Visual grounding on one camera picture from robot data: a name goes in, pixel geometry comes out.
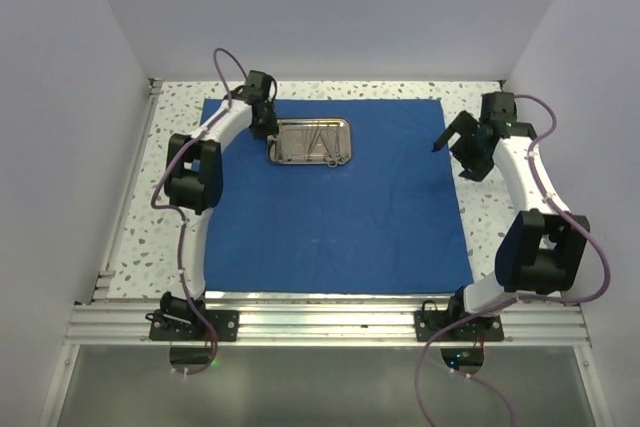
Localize steel instrument tray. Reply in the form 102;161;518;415
267;117;352;167

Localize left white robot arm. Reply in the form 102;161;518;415
151;70;279;340

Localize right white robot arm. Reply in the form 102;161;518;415
433;92;590;340

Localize steel surgical scissors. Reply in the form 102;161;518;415
315;122;351;168

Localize steel forceps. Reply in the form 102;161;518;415
305;120;324;156

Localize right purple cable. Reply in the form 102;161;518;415
413;93;612;427

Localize purple cable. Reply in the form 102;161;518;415
413;93;612;427
150;47;251;377

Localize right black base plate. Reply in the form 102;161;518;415
413;298;505;343

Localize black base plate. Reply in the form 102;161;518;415
413;298;505;343
145;310;239;342

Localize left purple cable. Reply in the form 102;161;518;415
150;47;251;377

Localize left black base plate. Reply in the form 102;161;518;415
145;310;239;342

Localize aluminium front rail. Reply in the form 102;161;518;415
63;295;591;347

